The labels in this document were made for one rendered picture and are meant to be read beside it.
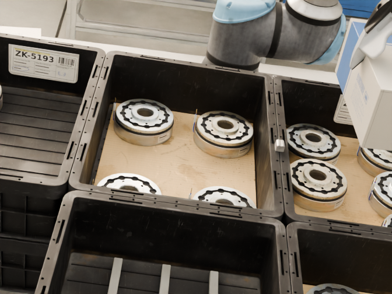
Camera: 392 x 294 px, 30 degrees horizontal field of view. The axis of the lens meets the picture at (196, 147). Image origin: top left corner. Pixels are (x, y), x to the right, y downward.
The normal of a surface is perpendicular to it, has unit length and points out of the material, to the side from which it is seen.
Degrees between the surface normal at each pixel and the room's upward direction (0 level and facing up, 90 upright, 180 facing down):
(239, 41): 86
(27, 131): 0
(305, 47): 96
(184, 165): 0
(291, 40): 81
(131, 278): 0
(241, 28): 86
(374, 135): 90
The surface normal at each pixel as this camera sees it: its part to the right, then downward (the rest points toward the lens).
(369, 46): -0.76, -0.52
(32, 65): -0.04, 0.57
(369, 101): -0.99, -0.11
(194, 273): 0.15, -0.80
